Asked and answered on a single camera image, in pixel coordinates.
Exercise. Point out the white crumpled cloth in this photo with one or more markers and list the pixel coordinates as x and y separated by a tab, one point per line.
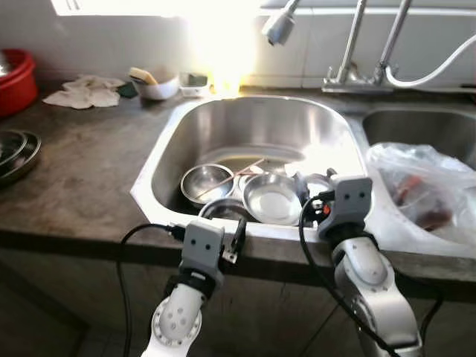
82	93

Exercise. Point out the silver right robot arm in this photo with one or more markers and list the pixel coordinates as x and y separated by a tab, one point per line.
372	282

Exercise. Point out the clear plastic bag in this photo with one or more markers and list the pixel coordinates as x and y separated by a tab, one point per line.
424	190

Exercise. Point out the dark green scouring cloth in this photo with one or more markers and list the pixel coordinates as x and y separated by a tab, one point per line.
128	90

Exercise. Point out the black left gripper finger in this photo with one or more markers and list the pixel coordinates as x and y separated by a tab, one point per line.
239	232

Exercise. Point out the shallow stainless steel bowl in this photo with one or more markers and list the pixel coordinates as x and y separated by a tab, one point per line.
271	201

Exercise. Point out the small stainless steel bowl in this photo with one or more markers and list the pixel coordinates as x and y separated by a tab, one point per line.
204	182

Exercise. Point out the steel double spout faucet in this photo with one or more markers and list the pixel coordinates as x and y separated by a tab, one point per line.
355	74

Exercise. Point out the red plastic basin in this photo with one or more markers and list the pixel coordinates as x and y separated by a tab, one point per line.
15	82

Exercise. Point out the yellow sponge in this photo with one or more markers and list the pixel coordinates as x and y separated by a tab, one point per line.
143	75

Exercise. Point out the white ceramic bowl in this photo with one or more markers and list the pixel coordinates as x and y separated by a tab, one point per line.
158	89

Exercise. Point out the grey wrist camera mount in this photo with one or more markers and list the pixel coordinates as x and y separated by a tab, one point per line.
351	204
201	249

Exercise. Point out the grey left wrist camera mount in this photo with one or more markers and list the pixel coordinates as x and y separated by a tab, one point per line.
201	249

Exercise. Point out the stainless steel double sink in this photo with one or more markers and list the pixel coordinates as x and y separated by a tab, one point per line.
253	123

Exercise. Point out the brown wooden chopstick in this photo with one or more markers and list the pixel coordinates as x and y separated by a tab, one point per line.
230	178

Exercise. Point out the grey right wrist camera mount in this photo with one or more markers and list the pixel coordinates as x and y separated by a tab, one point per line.
351	204

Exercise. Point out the small white plastic tray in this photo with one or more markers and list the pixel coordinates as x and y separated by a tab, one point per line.
195	89

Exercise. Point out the dark lower cabinet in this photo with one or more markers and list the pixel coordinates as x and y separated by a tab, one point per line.
59	305

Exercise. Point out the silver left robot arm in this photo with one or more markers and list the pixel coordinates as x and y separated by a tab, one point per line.
178	321

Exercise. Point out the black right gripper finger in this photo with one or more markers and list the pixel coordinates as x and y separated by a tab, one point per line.
332	175

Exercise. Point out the window with metal bars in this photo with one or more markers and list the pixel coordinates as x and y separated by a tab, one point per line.
149	6

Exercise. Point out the stainless steel plate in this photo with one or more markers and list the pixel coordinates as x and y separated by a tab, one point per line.
16	156

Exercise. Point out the green scrub pad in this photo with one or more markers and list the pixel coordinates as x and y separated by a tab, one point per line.
195	77

